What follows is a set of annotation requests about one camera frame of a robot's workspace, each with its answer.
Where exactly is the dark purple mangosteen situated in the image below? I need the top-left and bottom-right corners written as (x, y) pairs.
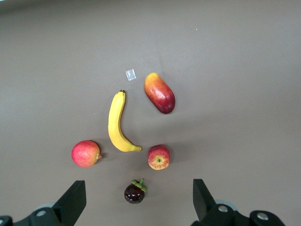
top-left (124, 178), bottom-right (147, 204)

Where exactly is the red yellow mango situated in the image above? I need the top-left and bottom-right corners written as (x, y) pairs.
top-left (143, 72), bottom-right (176, 115)

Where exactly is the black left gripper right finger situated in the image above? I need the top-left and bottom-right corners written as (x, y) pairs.
top-left (192, 178), bottom-right (236, 226)

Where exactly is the yellow banana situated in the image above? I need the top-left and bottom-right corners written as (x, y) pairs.
top-left (108, 89), bottom-right (143, 153)

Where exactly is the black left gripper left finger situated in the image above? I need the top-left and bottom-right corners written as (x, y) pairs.
top-left (52, 180), bottom-right (87, 226)

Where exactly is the red yellow apple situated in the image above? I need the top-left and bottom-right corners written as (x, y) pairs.
top-left (147, 144), bottom-right (171, 170)

